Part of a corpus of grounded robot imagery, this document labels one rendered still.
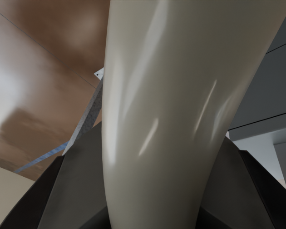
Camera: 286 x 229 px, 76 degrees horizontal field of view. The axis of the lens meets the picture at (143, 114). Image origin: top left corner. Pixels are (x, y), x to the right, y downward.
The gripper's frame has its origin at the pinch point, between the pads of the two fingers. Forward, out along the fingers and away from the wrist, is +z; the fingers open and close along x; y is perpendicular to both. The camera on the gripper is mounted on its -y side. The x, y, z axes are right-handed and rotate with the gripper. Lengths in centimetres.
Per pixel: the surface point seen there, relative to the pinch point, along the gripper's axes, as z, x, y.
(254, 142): 45, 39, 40
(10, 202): 271, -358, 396
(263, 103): 54, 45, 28
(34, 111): 196, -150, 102
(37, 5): 142, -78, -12
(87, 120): 101, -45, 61
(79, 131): 90, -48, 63
